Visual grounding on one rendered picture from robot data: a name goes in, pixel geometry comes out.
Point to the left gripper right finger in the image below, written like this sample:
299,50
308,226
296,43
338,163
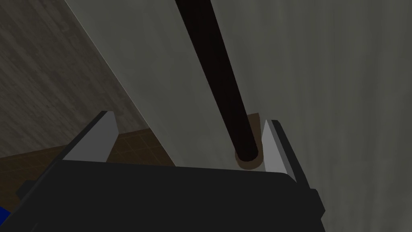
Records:
275,151

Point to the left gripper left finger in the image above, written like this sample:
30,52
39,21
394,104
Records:
93,140

